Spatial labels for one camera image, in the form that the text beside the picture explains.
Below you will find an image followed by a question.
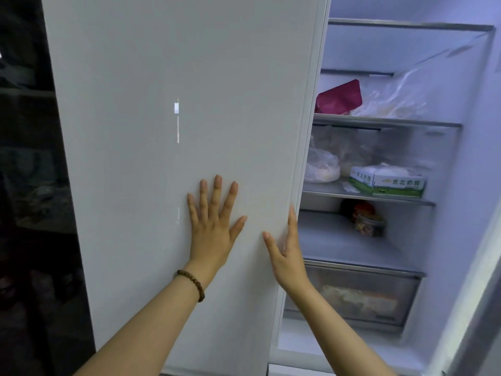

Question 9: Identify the person's left hand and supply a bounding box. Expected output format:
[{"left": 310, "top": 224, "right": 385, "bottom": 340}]
[{"left": 187, "top": 175, "right": 248, "bottom": 271}]

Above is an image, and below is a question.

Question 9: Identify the person's right hand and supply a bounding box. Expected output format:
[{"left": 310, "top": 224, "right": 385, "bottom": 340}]
[{"left": 262, "top": 204, "right": 314, "bottom": 295}]

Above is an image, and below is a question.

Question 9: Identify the white fridge door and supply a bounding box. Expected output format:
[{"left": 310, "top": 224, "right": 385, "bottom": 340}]
[{"left": 40, "top": 0, "right": 331, "bottom": 376}]

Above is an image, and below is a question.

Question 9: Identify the person's right forearm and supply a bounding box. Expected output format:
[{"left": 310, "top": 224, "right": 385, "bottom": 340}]
[{"left": 279, "top": 279, "right": 397, "bottom": 376}]

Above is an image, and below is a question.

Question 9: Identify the person's left forearm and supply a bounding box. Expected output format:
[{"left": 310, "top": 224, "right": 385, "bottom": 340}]
[{"left": 74, "top": 262, "right": 218, "bottom": 376}]

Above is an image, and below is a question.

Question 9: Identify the glass fridge shelf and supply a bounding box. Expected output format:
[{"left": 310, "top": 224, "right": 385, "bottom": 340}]
[
  {"left": 297, "top": 210, "right": 427, "bottom": 278},
  {"left": 327, "top": 18, "right": 496, "bottom": 33},
  {"left": 301, "top": 180, "right": 437, "bottom": 207},
  {"left": 313, "top": 113, "right": 463, "bottom": 129}
]

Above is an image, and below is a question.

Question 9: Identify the white food in plastic bag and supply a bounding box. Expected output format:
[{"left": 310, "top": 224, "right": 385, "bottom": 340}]
[{"left": 304, "top": 147, "right": 341, "bottom": 184}]

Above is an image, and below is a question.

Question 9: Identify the clear fridge drawer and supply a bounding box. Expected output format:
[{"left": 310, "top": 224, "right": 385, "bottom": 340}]
[{"left": 283, "top": 259, "right": 426, "bottom": 330}]

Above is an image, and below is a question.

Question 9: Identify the clear jar with red lid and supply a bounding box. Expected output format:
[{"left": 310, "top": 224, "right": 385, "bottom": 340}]
[{"left": 352, "top": 203, "right": 387, "bottom": 238}]

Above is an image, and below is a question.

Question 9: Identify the wrapped food in drawer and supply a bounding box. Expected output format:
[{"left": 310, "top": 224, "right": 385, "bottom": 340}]
[{"left": 320, "top": 284, "right": 399, "bottom": 317}]

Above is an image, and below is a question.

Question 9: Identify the green and white carton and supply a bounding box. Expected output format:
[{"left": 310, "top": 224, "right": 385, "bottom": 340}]
[{"left": 349, "top": 165, "right": 427, "bottom": 198}]

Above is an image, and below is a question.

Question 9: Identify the red food pouch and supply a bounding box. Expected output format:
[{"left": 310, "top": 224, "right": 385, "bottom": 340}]
[{"left": 315, "top": 79, "right": 363, "bottom": 115}]

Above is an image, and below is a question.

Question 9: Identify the dark glass cabinet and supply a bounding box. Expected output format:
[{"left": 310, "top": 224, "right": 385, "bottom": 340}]
[{"left": 0, "top": 0, "right": 97, "bottom": 376}]

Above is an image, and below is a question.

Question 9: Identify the clear crumpled plastic bag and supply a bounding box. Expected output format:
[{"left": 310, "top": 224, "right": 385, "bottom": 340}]
[{"left": 349, "top": 67, "right": 430, "bottom": 119}]

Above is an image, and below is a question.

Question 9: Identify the white fridge body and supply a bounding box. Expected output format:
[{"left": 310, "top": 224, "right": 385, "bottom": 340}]
[{"left": 269, "top": 0, "right": 501, "bottom": 376}]

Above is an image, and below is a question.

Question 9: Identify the grey fridge door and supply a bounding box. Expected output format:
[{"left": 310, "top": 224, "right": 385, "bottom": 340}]
[{"left": 444, "top": 235, "right": 501, "bottom": 376}]

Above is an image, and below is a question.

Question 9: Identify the brown bead bracelet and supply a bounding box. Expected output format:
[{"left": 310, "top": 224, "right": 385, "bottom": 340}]
[{"left": 174, "top": 269, "right": 206, "bottom": 303}]

